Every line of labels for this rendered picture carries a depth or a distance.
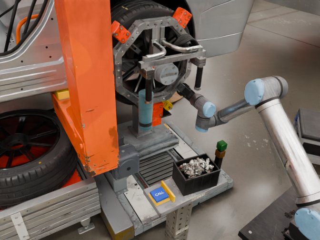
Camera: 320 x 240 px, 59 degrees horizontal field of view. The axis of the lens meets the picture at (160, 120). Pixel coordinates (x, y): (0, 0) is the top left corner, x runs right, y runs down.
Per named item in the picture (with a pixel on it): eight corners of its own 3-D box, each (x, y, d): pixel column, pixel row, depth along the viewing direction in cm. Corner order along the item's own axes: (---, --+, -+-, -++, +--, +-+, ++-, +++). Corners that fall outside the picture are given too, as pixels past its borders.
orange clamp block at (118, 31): (125, 30, 157) (114, 19, 150) (132, 34, 152) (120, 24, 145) (117, 40, 158) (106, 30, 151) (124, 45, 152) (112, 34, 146)
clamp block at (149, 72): (146, 71, 153) (146, 62, 150) (154, 77, 147) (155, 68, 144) (138, 73, 151) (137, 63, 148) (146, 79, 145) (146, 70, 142)
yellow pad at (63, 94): (74, 85, 181) (73, 78, 178) (81, 95, 172) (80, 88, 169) (52, 90, 175) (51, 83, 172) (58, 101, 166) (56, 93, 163)
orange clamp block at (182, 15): (177, 25, 173) (185, 12, 171) (184, 29, 168) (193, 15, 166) (169, 19, 168) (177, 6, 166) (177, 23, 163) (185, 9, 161)
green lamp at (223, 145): (221, 145, 148) (222, 139, 146) (226, 149, 145) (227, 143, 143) (215, 147, 146) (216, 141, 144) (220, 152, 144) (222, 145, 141)
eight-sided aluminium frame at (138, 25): (183, 90, 204) (191, 12, 172) (188, 94, 199) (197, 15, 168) (113, 109, 179) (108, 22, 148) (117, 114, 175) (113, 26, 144)
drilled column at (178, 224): (177, 227, 177) (184, 181, 153) (186, 240, 170) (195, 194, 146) (164, 234, 173) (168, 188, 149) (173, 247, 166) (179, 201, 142)
